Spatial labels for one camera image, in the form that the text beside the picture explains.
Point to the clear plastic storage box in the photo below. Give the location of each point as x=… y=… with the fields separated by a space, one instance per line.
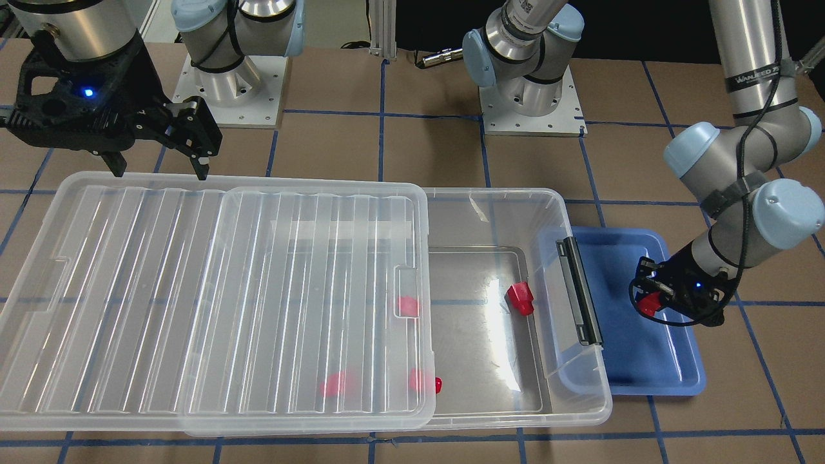
x=469 y=312

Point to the red block under lid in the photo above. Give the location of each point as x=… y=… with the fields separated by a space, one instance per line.
x=408 y=307

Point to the red block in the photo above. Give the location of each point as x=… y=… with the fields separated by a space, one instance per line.
x=649 y=304
x=520 y=297
x=340 y=383
x=408 y=307
x=420 y=380

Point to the red block front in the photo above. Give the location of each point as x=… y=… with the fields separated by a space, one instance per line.
x=420 y=380
x=340 y=383

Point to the clear plastic box lid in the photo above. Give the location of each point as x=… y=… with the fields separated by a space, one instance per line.
x=159 y=302

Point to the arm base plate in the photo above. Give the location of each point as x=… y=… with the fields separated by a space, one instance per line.
x=250 y=96
x=522 y=108

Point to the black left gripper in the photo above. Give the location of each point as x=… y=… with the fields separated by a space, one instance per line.
x=679 y=278

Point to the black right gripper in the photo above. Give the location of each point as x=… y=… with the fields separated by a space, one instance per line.
x=143 y=82

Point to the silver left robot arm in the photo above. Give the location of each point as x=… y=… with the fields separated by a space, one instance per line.
x=754 y=217

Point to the blue plastic tray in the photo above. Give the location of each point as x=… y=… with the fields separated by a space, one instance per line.
x=646 y=353

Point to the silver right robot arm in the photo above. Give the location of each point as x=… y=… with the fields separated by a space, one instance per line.
x=213 y=38

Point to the black box latch handle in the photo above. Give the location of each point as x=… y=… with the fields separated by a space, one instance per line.
x=582 y=304

